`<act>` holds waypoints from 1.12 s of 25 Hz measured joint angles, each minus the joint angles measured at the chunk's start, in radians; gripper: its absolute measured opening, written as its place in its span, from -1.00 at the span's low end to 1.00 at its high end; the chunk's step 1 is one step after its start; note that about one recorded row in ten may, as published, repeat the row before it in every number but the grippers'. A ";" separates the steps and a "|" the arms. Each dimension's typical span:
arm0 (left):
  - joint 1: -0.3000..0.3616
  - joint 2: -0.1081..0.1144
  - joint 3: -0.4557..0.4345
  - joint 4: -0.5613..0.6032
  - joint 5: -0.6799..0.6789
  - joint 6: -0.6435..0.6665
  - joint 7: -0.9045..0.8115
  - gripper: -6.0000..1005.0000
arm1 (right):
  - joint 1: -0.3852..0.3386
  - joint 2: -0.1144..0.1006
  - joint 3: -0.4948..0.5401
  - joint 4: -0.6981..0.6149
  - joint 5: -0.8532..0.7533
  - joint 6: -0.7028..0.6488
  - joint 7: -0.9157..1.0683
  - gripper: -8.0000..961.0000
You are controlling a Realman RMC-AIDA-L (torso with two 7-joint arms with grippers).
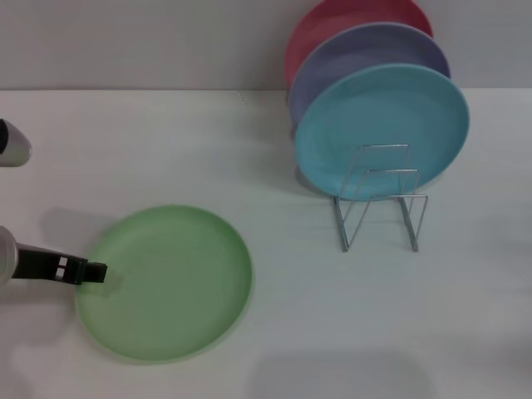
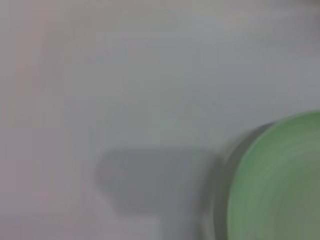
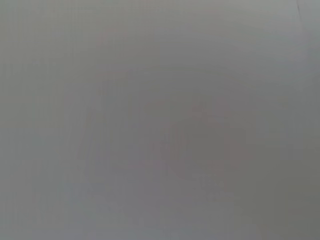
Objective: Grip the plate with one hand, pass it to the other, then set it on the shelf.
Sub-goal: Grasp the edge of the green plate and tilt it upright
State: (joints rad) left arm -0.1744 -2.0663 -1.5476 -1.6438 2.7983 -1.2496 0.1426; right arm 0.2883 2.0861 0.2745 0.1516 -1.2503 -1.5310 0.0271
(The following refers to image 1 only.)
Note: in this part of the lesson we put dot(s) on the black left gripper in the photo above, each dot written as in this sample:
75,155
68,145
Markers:
37,264

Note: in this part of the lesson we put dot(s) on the green plastic plate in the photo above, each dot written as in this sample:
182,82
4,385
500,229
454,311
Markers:
178,291

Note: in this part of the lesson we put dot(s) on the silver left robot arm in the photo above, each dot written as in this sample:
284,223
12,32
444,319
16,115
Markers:
12,145

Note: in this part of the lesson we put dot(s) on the blue plastic plate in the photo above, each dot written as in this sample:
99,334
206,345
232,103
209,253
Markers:
374,116

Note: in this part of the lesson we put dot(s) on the purple plastic plate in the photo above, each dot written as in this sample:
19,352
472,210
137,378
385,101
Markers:
353,58

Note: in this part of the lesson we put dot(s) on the red plastic plate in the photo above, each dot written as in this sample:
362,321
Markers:
328,29

